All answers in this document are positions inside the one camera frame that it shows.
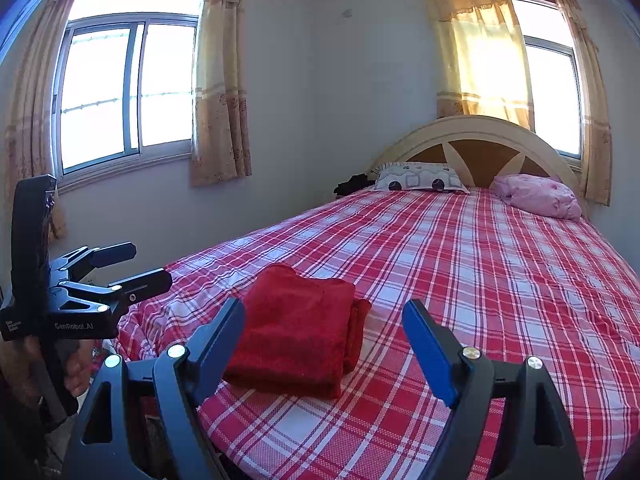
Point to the black cloth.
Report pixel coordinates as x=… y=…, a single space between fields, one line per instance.
x=355 y=185

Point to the pink pillow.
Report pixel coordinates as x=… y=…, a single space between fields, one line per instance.
x=540 y=195

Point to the large sliding window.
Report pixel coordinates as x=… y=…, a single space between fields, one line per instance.
x=100 y=85

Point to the window behind headboard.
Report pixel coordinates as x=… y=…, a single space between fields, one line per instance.
x=550 y=90

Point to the person's dark jacket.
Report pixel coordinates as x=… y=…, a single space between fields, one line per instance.
x=20 y=440

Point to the person's left hand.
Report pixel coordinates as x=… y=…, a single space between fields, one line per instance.
x=77 y=367

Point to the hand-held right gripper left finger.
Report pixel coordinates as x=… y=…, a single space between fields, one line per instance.
x=220 y=340

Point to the cream and wood headboard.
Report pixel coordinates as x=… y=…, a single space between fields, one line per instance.
x=475 y=127

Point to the bed with red plaid sheet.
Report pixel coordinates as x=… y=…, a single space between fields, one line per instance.
x=475 y=285

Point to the grey patterned pillow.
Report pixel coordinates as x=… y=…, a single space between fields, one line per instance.
x=420 y=177

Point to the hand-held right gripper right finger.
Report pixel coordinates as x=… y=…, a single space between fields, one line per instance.
x=430 y=355

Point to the sheer yellow curtain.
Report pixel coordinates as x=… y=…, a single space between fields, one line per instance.
x=470 y=50

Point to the red knitted sweater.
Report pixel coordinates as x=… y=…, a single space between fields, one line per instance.
x=295 y=330

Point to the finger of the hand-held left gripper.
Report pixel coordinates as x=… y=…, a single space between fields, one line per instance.
x=145 y=284
x=110 y=254

